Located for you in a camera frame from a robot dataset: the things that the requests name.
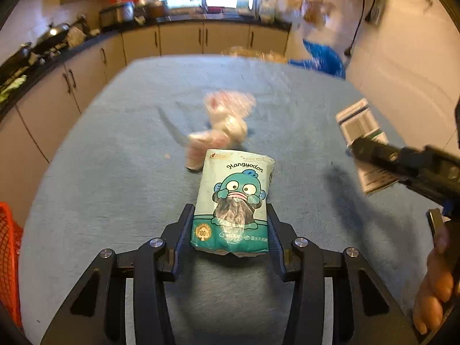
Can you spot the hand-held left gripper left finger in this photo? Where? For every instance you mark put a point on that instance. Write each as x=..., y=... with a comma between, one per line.
x=185, y=230

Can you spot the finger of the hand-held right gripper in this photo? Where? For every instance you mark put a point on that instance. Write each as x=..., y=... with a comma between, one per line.
x=377, y=158

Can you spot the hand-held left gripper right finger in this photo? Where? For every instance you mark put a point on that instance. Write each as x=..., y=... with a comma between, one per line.
x=275, y=237

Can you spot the white printed paper booklet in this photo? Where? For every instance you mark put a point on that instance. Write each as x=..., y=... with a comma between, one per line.
x=359, y=125

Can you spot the teal cartoon tissue packet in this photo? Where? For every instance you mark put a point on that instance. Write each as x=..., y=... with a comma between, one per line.
x=230, y=194

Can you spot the red plastic basket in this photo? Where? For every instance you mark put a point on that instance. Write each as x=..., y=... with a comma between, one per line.
x=9, y=258

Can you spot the person's right hand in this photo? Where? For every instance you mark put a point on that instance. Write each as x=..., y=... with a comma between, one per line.
x=436, y=284

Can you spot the teal tablecloth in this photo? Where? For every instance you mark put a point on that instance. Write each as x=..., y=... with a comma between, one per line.
x=125, y=169

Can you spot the blue plastic bag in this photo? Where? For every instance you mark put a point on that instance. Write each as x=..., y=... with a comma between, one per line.
x=323, y=59

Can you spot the pink white crumpled plastic bag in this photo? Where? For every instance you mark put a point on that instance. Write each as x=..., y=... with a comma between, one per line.
x=226, y=122

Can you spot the translucent tan plastic bag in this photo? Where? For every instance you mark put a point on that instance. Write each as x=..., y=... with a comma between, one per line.
x=251, y=53

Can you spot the beige base cabinets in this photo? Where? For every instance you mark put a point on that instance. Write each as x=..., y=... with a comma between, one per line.
x=143, y=43

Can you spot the black kitchen countertop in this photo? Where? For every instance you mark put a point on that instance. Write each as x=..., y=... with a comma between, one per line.
x=172, y=19

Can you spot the white crumpled bag on counter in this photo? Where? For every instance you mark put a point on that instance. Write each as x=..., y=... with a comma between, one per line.
x=77, y=36

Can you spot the brown pot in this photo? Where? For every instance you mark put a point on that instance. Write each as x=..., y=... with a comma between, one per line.
x=156, y=9

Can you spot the green dish cloth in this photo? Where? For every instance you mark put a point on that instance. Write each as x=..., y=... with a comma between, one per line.
x=10, y=87

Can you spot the silver cooking pot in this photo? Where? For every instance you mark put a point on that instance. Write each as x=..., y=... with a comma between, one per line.
x=125, y=10

